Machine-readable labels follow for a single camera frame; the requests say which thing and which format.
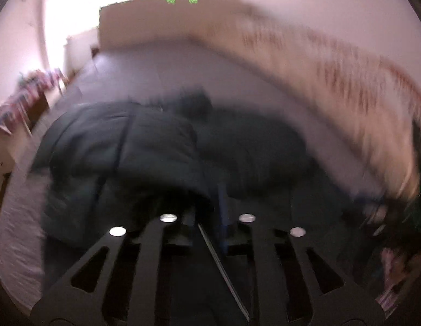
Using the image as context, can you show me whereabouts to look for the grey quilted bedspread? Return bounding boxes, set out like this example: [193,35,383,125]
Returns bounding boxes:
[13,40,383,196]

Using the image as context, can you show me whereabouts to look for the white bedside drawer table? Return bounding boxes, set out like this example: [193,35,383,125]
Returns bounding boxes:
[0,123,31,174]

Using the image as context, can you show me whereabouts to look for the beige leaf-print blanket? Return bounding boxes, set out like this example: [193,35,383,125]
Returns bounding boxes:
[194,7,421,199]

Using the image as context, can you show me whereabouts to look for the dark green puffer jacket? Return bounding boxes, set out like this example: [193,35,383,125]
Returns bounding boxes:
[28,86,337,245]

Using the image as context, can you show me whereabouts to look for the cream bed headboard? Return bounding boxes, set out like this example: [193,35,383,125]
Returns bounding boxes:
[98,0,244,51]

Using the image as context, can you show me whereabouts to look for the pink plaid pajama clothing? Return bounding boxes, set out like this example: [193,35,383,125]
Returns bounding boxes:
[375,248,421,318]

